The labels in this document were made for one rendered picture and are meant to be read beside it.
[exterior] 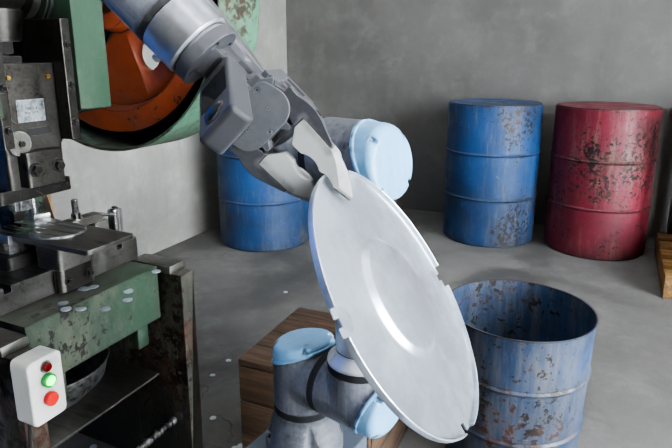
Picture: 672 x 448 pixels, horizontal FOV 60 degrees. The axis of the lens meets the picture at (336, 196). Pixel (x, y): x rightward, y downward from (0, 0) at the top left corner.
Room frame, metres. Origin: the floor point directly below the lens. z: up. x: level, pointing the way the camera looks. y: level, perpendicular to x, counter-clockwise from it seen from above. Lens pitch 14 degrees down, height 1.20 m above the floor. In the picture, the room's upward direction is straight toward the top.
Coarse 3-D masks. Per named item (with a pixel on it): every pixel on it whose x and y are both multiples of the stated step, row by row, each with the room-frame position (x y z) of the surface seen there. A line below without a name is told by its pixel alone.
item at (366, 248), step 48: (336, 192) 0.58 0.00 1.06; (384, 192) 0.67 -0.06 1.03; (336, 240) 0.51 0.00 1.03; (384, 240) 0.61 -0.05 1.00; (336, 288) 0.46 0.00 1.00; (384, 288) 0.52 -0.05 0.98; (432, 288) 0.64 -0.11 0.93; (384, 336) 0.48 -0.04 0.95; (432, 336) 0.55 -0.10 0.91; (384, 384) 0.43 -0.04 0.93; (432, 384) 0.50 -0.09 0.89; (432, 432) 0.45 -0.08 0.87
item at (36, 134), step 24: (24, 72) 1.34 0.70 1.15; (48, 72) 1.39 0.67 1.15; (24, 96) 1.33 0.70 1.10; (48, 96) 1.39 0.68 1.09; (24, 120) 1.32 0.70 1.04; (48, 120) 1.38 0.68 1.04; (24, 144) 1.30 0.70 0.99; (48, 144) 1.37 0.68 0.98; (0, 168) 1.29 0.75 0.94; (24, 168) 1.29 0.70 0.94; (48, 168) 1.33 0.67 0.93
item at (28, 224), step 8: (8, 224) 1.39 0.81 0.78; (16, 224) 1.40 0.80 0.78; (24, 224) 1.39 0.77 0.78; (32, 224) 1.39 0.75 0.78; (40, 224) 1.39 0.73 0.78; (0, 232) 1.32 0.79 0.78; (8, 232) 1.32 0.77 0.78; (16, 232) 1.32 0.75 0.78; (0, 240) 1.30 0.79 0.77; (8, 240) 1.29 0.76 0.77; (0, 248) 1.30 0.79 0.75; (8, 248) 1.29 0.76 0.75; (16, 248) 1.31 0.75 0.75; (24, 248) 1.32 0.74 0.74
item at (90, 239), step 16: (48, 224) 1.39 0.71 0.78; (64, 224) 1.37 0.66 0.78; (80, 224) 1.37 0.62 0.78; (16, 240) 1.28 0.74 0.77; (32, 240) 1.26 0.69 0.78; (48, 240) 1.26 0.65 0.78; (64, 240) 1.26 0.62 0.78; (80, 240) 1.26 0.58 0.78; (96, 240) 1.26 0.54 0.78; (112, 240) 1.26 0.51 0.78; (128, 240) 1.29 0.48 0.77; (48, 256) 1.27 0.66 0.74; (64, 256) 1.27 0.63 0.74; (80, 256) 1.31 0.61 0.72; (64, 272) 1.27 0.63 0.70; (80, 272) 1.31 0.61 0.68; (64, 288) 1.26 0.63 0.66
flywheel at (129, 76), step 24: (216, 0) 1.54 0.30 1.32; (120, 24) 1.66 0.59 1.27; (120, 48) 1.71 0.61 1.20; (120, 72) 1.71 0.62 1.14; (144, 72) 1.67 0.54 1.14; (168, 72) 1.63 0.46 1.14; (120, 96) 1.71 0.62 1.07; (144, 96) 1.67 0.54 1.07; (168, 96) 1.59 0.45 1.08; (192, 96) 1.59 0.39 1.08; (96, 120) 1.71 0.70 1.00; (120, 120) 1.67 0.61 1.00; (144, 120) 1.63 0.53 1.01; (168, 120) 1.64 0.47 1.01
